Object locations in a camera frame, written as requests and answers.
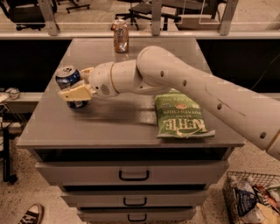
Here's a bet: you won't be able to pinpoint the small round object on ledge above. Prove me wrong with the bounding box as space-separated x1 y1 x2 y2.
6 87 20 100

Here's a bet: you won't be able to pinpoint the drawer black handle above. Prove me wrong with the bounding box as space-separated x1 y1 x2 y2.
127 213 147 222
118 171 150 181
122 197 147 207

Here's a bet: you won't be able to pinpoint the top drawer black handle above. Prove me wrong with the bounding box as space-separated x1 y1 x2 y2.
118 171 150 181

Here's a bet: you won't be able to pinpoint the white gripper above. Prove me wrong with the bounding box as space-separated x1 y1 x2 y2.
58 62 118 102

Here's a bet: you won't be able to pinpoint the middle drawer black handle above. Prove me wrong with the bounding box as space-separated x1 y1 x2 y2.
122 197 147 207

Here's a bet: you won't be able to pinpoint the black office chair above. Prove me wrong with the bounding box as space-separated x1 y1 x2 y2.
0 0 46 31
115 0 181 35

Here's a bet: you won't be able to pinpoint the blue pepsi can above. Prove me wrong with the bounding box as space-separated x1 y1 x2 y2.
55 65 88 109

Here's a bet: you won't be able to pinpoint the black office chair centre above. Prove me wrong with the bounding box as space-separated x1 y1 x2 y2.
115 0 181 35

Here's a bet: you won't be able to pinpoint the wire basket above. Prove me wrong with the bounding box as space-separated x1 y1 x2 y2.
223 171 280 224

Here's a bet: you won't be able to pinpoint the black and white sneaker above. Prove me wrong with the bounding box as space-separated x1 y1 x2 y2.
18 204 44 224

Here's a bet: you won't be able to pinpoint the green kettle chips bag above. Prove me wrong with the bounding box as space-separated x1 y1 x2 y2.
154 89 215 138

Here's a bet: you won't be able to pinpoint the snack bags in basket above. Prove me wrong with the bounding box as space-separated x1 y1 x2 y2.
230 176 280 224

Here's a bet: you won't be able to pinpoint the black office chair left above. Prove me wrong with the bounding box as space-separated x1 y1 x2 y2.
0 0 46 31

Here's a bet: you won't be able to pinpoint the grey drawer cabinet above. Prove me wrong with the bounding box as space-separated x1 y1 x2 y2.
16 37 246 224

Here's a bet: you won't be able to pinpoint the black stand left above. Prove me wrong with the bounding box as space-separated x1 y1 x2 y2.
0 101 19 185

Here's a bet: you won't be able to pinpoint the orange soda can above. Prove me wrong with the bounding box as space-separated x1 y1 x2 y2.
111 19 129 53

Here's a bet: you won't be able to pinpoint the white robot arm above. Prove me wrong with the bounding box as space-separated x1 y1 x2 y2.
59 45 280 160

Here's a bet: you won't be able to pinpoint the bottom drawer black handle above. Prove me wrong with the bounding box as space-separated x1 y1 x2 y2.
127 213 147 222

